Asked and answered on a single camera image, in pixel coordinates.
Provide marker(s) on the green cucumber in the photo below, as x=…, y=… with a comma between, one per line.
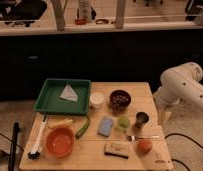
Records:
x=81, y=131

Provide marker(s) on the metal spoon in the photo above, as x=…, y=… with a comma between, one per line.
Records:
x=136, y=138

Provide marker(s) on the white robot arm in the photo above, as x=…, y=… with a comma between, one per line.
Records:
x=180, y=82

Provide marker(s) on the grey folded cloth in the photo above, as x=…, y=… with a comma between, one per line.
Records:
x=68, y=93

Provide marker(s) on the metal cup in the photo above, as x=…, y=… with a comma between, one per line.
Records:
x=141, y=119

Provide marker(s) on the dark brown bowl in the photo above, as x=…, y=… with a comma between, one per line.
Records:
x=119, y=99

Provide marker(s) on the red bowl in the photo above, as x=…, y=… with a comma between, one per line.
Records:
x=60, y=142

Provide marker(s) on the green plastic cup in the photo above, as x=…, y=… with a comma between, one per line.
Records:
x=123, y=123

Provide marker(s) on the blue sponge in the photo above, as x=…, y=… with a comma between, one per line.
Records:
x=105, y=126

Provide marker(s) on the green plastic tray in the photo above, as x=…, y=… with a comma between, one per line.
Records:
x=51, y=102

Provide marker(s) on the black pole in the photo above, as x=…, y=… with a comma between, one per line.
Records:
x=12, y=157

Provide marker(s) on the orange fruit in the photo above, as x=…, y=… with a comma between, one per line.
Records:
x=145, y=145

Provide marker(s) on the yellow banana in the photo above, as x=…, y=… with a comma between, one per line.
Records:
x=65, y=122

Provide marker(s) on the brown board eraser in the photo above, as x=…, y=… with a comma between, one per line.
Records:
x=117, y=149

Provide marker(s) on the white cup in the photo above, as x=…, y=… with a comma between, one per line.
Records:
x=96, y=100

